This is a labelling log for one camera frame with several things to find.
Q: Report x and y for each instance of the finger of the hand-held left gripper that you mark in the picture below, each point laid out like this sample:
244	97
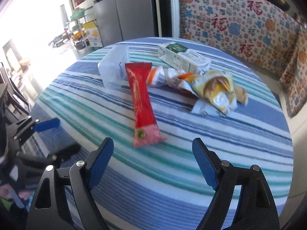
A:
48	124
67	149

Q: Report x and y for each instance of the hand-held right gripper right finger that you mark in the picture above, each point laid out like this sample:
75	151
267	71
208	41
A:
205	165

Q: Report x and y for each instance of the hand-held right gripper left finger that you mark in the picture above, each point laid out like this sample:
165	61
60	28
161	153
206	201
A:
102	163

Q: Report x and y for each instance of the long red snack wrapper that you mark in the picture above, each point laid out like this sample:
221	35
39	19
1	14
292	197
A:
141	100

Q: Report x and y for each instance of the yellow snack bag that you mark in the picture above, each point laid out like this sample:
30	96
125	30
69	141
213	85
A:
215	91

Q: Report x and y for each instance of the clear plastic container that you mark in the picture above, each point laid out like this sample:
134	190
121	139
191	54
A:
110	69

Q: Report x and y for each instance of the white orange wrapper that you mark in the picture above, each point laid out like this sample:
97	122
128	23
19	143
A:
156	76

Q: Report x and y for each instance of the white green milk carton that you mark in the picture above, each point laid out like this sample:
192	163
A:
177	57

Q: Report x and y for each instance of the person's left hand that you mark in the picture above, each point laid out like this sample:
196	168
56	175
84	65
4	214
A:
25	194

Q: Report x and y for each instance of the round table, striped cloth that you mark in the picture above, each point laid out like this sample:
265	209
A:
168	172

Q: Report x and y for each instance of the dark wooden chair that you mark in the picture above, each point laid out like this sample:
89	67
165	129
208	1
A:
14	93

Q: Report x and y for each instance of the yellow cardboard box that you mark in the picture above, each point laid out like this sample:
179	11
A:
93	34

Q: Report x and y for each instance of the green shelf rack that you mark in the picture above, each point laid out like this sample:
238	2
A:
78	10

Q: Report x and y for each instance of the narrow printed floral cloth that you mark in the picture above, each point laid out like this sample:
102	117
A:
297	86

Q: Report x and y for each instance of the grey refrigerator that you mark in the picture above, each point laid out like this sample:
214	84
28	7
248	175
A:
124	16

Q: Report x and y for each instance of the wide printed floral cloth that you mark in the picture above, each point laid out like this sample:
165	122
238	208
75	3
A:
227	24

